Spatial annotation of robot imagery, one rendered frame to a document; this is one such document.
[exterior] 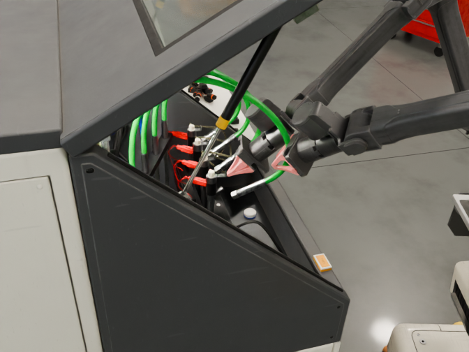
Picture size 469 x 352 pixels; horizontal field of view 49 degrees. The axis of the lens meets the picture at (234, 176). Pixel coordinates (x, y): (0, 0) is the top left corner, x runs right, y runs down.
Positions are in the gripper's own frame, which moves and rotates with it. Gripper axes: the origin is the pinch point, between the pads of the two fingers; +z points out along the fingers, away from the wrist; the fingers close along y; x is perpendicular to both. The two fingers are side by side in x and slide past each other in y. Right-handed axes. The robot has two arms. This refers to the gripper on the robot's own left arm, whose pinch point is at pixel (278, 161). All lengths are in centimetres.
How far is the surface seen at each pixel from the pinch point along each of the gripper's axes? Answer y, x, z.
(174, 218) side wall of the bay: 33.0, -14.9, -5.6
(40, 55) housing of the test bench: 21, -51, 7
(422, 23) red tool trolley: -388, 131, 142
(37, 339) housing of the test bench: 57, -14, 23
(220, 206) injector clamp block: 0.3, 6.8, 30.1
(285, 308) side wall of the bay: 24.3, 22.9, 4.5
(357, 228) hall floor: -101, 114, 98
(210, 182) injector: 3.4, -3.1, 21.0
